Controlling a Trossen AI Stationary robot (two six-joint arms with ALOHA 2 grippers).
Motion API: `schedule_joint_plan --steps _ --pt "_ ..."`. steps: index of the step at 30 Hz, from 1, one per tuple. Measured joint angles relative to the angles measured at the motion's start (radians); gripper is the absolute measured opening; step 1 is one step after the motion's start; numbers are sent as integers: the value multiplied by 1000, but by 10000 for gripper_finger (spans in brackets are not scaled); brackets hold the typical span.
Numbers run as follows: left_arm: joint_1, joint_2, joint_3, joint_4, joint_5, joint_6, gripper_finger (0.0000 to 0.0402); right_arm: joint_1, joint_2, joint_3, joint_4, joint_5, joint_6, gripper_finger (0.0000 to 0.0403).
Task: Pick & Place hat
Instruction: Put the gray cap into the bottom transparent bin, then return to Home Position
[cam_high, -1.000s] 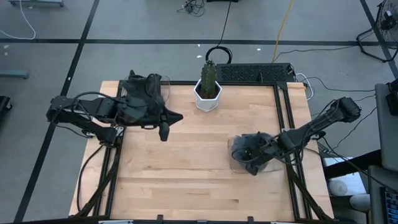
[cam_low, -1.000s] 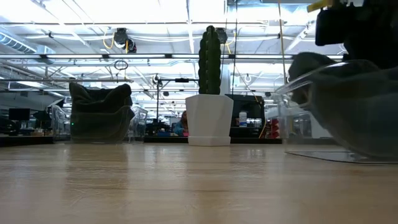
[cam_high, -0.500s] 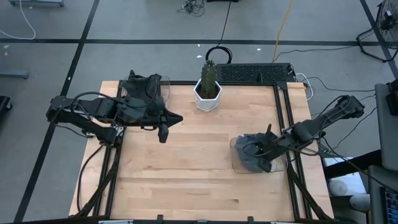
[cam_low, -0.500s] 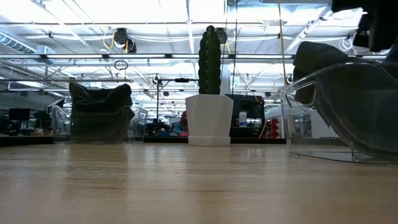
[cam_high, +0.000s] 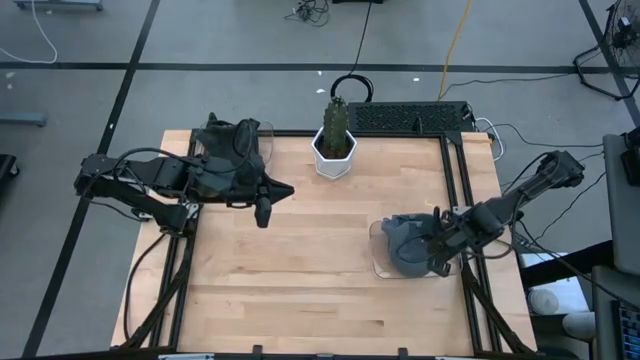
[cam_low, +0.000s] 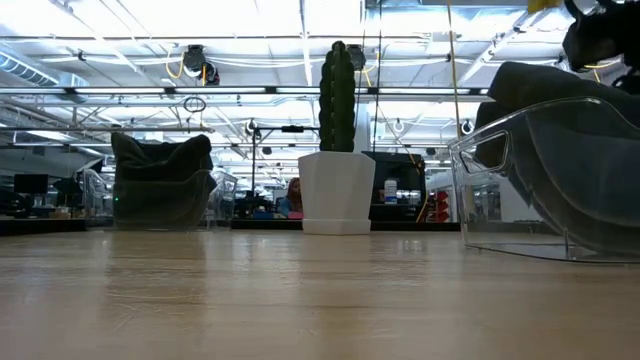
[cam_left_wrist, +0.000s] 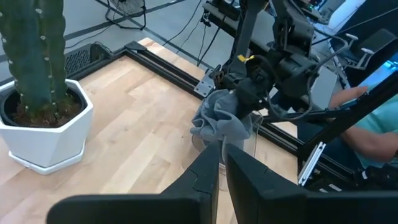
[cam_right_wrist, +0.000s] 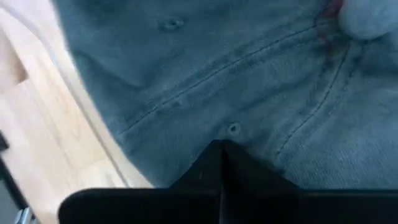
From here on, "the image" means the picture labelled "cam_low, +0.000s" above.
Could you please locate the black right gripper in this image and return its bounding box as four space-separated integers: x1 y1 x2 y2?
562 0 640 72

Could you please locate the yellow tag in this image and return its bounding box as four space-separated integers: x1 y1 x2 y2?
527 0 564 14

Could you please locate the clear plastic bin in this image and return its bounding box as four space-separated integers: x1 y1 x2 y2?
448 97 640 265
82 167 239 232

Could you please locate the red crate stack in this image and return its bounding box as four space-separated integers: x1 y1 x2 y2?
433 189 450 224

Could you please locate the cactus in white pot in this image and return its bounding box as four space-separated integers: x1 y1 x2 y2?
297 151 377 236

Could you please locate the person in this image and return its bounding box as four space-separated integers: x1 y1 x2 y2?
277 177 305 220

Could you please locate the black computer monitor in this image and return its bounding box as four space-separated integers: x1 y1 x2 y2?
13 173 50 195

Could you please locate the black ceiling cable reel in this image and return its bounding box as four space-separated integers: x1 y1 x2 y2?
346 43 368 72
180 43 221 86

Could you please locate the silver ceiling air duct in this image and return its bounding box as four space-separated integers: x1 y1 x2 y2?
0 49 91 89

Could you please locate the black aluminium table frame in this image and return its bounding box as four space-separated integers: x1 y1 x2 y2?
0 217 461 237

